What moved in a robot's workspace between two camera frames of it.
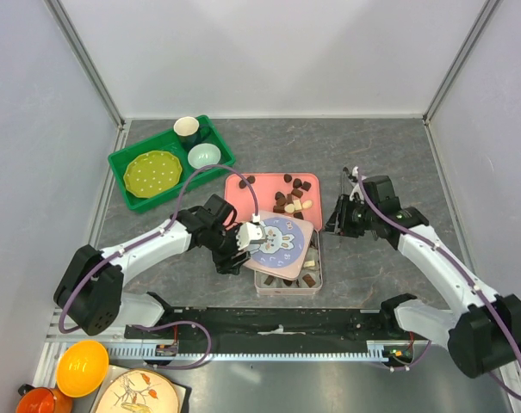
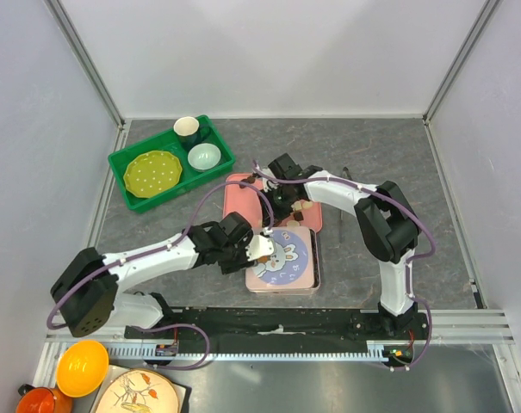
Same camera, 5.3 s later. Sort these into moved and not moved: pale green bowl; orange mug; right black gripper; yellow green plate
Moved: right black gripper
Not moved: orange mug; pale green bowl; yellow green plate
